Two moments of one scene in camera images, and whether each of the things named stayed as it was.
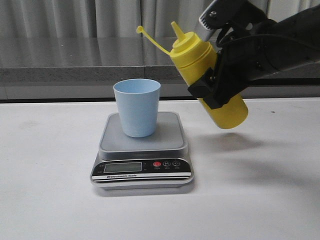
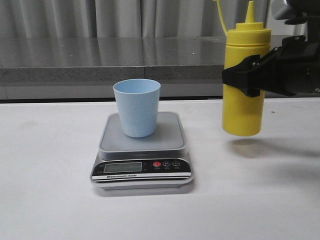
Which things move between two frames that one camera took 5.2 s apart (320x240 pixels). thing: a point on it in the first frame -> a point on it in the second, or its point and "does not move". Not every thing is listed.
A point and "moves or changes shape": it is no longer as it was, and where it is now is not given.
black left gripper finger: x=210 y=85 -> x=250 y=75
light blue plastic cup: x=138 y=100 does not move
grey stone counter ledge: x=87 y=67 does not move
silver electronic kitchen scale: x=160 y=161 does not move
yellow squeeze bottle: x=192 y=56 moves or changes shape
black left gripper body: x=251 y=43 -> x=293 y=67
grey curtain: x=115 y=18 does not move
